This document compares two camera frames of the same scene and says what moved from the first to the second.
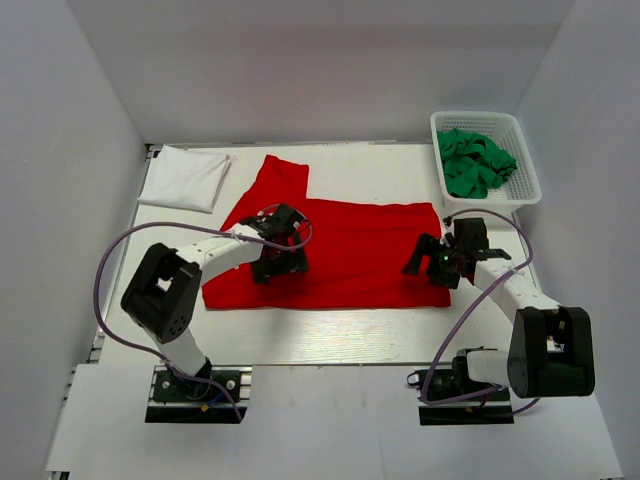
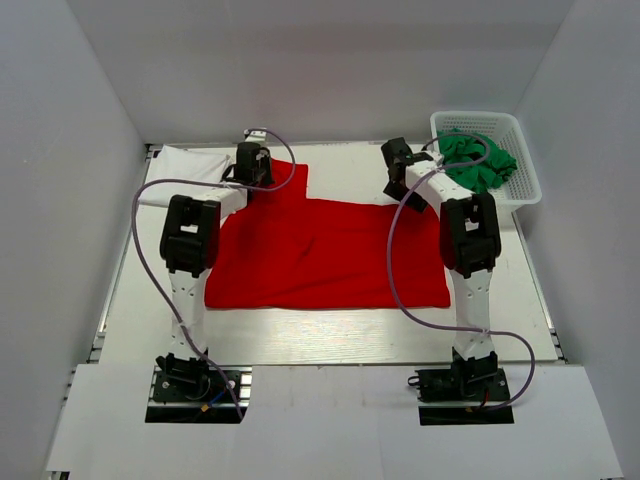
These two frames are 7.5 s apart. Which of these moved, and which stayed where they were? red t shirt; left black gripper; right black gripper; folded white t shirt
Moved: left black gripper; right black gripper
Stayed: red t shirt; folded white t shirt
